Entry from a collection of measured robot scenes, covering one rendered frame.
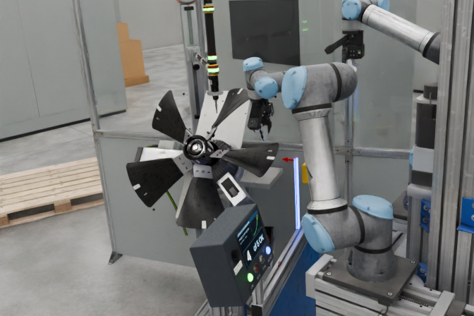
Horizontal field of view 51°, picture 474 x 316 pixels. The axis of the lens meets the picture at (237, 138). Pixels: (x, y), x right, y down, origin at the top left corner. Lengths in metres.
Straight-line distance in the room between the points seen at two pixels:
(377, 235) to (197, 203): 0.89
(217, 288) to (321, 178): 0.42
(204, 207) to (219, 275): 0.78
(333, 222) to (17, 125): 6.39
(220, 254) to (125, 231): 2.38
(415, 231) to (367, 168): 1.11
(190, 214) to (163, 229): 1.38
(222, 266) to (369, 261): 0.45
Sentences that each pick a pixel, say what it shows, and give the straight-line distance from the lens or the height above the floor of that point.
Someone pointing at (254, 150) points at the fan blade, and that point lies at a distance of 2.16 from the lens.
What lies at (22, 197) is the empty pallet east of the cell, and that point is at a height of 0.14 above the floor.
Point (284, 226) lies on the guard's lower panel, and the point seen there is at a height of 0.47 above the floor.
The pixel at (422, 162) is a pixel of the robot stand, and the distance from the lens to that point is 1.65.
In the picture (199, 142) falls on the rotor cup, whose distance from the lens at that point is 2.17.
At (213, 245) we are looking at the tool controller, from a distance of 1.34.
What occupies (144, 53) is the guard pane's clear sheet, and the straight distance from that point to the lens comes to 3.12.
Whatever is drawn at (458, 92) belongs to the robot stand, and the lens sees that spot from 1.47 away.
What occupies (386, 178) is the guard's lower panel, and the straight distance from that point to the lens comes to 2.79.
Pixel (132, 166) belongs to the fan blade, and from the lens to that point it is 2.31.
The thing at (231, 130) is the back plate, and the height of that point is 1.20.
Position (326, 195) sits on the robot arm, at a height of 1.32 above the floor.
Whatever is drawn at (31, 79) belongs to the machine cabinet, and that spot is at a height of 0.78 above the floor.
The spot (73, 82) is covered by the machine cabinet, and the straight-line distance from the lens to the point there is 7.66.
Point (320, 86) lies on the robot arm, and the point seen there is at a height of 1.61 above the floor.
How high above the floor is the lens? 1.91
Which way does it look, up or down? 18 degrees down
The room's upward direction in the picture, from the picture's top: 4 degrees counter-clockwise
